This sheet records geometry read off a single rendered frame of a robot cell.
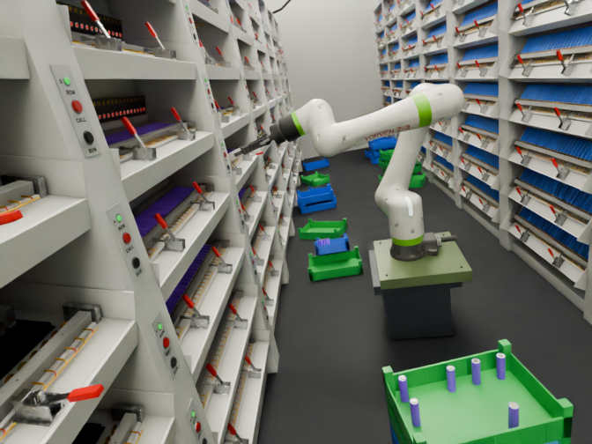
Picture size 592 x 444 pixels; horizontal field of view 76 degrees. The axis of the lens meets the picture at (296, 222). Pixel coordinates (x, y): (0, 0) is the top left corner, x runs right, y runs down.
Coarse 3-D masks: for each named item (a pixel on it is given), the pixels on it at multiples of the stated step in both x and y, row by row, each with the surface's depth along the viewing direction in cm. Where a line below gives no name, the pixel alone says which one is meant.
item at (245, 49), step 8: (232, 8) 229; (240, 8) 229; (240, 16) 230; (240, 24) 232; (248, 24) 232; (240, 48) 237; (248, 48) 236; (256, 48) 245; (240, 56) 238; (248, 56) 238; (256, 56) 239; (248, 80) 243; (256, 80) 243; (248, 88) 245; (256, 88) 245; (264, 112) 250; (256, 120) 252; (264, 120) 251; (272, 144) 257; (272, 152) 259; (280, 168) 265; (280, 176) 265; (288, 208) 273; (288, 232) 279
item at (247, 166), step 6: (228, 144) 188; (234, 144) 188; (240, 144) 188; (258, 150) 188; (252, 156) 182; (258, 156) 188; (240, 162) 167; (246, 162) 168; (252, 162) 169; (246, 168) 157; (252, 168) 170; (234, 174) 131; (246, 174) 154; (234, 180) 132; (240, 180) 143; (246, 180) 155; (240, 186) 144
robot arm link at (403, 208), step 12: (396, 192) 146; (408, 192) 144; (384, 204) 148; (396, 204) 139; (408, 204) 138; (420, 204) 140; (396, 216) 141; (408, 216) 139; (420, 216) 141; (396, 228) 143; (408, 228) 141; (420, 228) 143; (396, 240) 146; (408, 240) 143; (420, 240) 145
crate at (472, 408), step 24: (456, 360) 88; (480, 360) 89; (384, 384) 88; (408, 384) 89; (432, 384) 89; (456, 384) 88; (480, 384) 87; (504, 384) 85; (528, 384) 82; (408, 408) 84; (432, 408) 83; (456, 408) 82; (480, 408) 81; (504, 408) 80; (528, 408) 79; (552, 408) 75; (408, 432) 73; (432, 432) 78; (456, 432) 77; (480, 432) 76; (504, 432) 70; (528, 432) 70; (552, 432) 71
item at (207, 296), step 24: (216, 240) 128; (240, 240) 129; (192, 264) 112; (216, 264) 113; (240, 264) 126; (192, 288) 99; (216, 288) 104; (168, 312) 89; (192, 312) 93; (216, 312) 94; (192, 336) 85; (192, 360) 78
